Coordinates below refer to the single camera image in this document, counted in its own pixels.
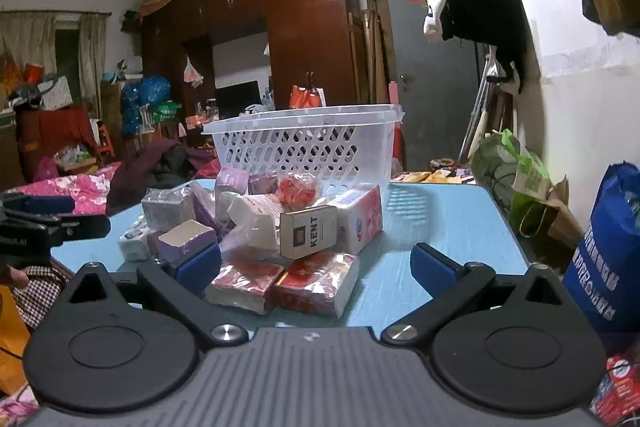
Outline checkered cloth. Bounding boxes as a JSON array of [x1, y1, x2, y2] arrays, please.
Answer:
[[12, 264, 68, 330]]

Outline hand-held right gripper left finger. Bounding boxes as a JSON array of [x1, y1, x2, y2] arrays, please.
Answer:
[[64, 242, 249, 352]]

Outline white plastic basket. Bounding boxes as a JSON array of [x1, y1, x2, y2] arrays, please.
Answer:
[[201, 104, 405, 200]]

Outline red covered cabinet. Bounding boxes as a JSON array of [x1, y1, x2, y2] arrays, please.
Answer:
[[17, 107, 98, 170]]

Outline pink white tissue pack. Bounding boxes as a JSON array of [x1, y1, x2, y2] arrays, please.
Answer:
[[327, 183, 384, 255]]

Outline blue patterned bag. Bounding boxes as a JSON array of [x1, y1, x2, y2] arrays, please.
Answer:
[[121, 77, 171, 138]]

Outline wooden boards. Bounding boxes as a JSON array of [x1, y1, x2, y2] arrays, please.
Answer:
[[350, 0, 396, 105]]

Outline red plastic stool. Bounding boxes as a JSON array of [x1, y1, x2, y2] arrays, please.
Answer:
[[92, 119, 116, 158]]

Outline brown paper bag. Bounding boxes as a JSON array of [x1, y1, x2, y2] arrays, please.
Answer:
[[510, 177, 583, 250]]

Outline pink floral blanket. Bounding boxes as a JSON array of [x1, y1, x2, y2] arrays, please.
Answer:
[[15, 162, 123, 215]]

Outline grey tissue pack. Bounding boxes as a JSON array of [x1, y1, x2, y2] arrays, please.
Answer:
[[141, 188, 197, 232]]

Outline green plastic bag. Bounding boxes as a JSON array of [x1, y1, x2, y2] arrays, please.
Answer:
[[152, 102, 182, 122]]

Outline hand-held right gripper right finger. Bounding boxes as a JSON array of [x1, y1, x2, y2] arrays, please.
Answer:
[[380, 243, 576, 350]]

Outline green white bag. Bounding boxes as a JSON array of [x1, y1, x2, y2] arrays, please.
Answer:
[[472, 129, 551, 212]]

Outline orange plastic bag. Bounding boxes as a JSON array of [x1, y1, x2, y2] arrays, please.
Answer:
[[290, 84, 325, 110]]

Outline black monitor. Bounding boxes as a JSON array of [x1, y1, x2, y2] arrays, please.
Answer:
[[215, 81, 262, 120]]

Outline white Kangrou hanging bag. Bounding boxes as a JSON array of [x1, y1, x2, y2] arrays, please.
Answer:
[[423, 0, 531, 95]]

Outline white cigarette box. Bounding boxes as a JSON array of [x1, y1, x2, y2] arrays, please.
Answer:
[[279, 205, 339, 260]]

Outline metal crutch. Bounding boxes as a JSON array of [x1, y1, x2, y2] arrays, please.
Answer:
[[457, 57, 501, 165]]

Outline white patterned bag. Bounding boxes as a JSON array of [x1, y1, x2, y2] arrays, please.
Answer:
[[40, 77, 71, 110]]

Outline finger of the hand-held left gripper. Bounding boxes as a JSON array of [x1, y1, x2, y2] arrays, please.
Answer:
[[0, 194, 76, 215], [47, 215, 111, 242]]

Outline person's left hand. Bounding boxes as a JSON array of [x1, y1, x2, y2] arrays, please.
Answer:
[[0, 264, 30, 292]]

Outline small hanging plastic bag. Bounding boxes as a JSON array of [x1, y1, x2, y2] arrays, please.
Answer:
[[183, 56, 205, 88]]

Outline beige curtain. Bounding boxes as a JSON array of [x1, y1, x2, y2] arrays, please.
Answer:
[[79, 14, 107, 108], [0, 13, 56, 75]]

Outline red pack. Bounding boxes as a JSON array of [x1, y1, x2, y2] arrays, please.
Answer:
[[274, 251, 361, 319], [206, 258, 285, 315]]

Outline red printed package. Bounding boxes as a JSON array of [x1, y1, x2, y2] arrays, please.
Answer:
[[590, 354, 640, 427]]

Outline grey door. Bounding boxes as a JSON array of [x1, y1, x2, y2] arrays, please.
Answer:
[[375, 0, 488, 170]]

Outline dark wooden wardrobe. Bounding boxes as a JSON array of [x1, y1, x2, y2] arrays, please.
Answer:
[[141, 0, 361, 142]]

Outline red item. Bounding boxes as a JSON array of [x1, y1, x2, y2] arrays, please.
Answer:
[[275, 173, 324, 208]]

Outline blue printed bag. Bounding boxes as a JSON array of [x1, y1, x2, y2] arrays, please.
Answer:
[[562, 162, 640, 348]]

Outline purple tissue pack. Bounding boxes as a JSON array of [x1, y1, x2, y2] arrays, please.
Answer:
[[157, 219, 219, 264], [215, 167, 250, 208], [248, 172, 279, 196], [192, 182, 228, 233]]

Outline yellow patterned blanket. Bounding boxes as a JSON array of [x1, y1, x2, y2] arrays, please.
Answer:
[[390, 167, 476, 186]]

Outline white blue tissue pack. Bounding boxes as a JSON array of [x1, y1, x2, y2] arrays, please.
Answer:
[[118, 227, 153, 263]]

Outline maroon clothing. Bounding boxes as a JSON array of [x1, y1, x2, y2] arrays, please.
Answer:
[[107, 142, 221, 215]]

